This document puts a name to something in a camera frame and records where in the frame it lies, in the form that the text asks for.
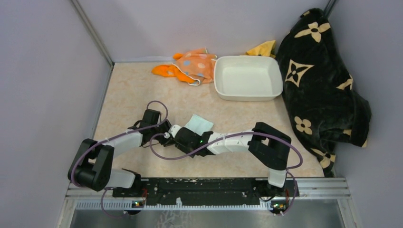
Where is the light mint green towel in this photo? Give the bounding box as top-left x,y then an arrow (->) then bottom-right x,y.
184,114 -> 214,135

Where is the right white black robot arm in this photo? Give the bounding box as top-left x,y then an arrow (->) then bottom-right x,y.
168,122 -> 291,196

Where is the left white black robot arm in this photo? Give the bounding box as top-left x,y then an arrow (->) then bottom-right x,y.
67,109 -> 173,197

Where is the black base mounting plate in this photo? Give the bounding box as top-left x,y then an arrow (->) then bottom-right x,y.
112,178 -> 299,206

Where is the orange polka dot towel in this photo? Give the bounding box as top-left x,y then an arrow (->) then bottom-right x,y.
152,48 -> 218,86

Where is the white plastic bin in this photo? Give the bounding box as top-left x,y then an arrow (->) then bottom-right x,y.
214,56 -> 283,102

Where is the yellow towel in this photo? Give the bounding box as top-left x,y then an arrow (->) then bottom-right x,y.
245,40 -> 276,58

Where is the black floral blanket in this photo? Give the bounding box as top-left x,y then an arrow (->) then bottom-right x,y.
275,8 -> 372,177

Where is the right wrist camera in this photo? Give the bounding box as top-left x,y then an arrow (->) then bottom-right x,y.
163,124 -> 182,139

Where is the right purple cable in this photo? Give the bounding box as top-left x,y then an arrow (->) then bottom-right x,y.
149,131 -> 304,216

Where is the aluminium frame rail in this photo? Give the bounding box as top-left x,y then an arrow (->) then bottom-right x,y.
58,178 -> 362,228

